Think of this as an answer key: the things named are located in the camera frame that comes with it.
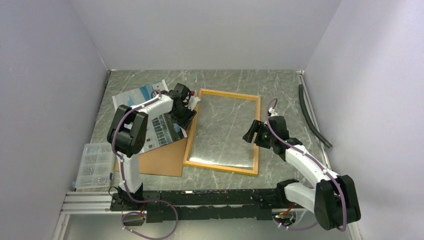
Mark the brown backing board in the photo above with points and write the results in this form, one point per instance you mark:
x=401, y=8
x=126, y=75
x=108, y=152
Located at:
x=166, y=160

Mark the clear plastic screw box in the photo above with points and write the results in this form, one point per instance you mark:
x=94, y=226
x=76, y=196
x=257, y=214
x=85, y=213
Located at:
x=96, y=166

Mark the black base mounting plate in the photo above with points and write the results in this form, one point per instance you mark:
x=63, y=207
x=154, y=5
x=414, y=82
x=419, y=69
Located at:
x=185, y=205

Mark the aluminium extrusion rail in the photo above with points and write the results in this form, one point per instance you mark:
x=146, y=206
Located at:
x=98, y=201

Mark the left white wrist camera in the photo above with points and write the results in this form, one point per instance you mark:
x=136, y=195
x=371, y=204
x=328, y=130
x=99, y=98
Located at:
x=193, y=102

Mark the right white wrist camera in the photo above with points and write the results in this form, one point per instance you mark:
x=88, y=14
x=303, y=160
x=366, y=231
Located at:
x=271, y=112

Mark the building photo print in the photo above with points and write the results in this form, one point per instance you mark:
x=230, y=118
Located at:
x=161, y=130

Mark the yellow picture frame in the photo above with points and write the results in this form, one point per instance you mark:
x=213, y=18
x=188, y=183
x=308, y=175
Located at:
x=192, y=129

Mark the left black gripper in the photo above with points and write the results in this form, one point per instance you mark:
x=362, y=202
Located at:
x=184, y=121

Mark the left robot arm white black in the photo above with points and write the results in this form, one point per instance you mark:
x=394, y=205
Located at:
x=127, y=134

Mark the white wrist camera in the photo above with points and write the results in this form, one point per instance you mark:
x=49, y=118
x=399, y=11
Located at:
x=193, y=102
x=271, y=112

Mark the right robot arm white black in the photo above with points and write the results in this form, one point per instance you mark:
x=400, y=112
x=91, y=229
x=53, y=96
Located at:
x=332, y=197

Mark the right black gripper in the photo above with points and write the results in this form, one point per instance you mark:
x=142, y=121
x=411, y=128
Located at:
x=256, y=125

